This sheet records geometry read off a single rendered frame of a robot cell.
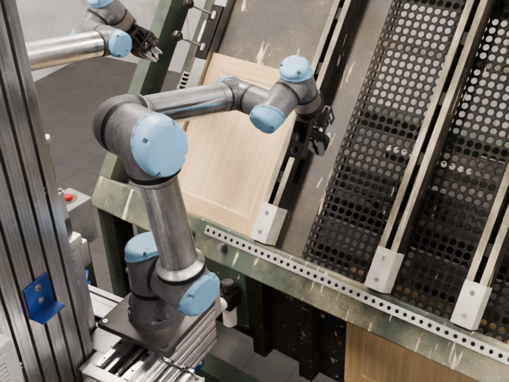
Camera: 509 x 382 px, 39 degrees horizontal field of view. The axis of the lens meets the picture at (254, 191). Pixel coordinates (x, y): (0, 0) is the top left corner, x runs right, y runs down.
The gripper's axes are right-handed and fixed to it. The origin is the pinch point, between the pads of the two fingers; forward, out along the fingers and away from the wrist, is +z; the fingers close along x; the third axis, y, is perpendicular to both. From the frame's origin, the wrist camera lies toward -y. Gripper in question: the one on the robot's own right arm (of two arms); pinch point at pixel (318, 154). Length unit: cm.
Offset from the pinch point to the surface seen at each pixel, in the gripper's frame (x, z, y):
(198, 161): 58, 35, 5
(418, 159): -21.5, 16.7, 16.2
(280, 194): 19.1, 28.2, -1.4
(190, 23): 245, 206, 204
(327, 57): 16.6, 8.5, 40.4
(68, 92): 317, 212, 122
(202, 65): 66, 19, 35
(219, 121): 54, 28, 19
